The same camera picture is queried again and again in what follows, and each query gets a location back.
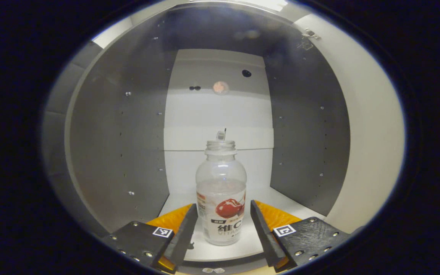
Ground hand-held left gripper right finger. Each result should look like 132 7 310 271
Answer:
250 199 352 273

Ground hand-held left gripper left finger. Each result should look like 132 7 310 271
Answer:
100 202 199 273

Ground clear bottle with cherry label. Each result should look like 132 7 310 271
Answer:
196 139 247 246

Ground dark grey cabinet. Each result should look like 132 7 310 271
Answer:
64 4 352 275

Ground white cabinet shelf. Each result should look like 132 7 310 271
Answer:
159 185 325 262

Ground metal door hinge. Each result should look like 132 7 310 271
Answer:
300 29 322 51

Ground large ceiling light panel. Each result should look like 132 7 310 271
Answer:
239 0 288 11

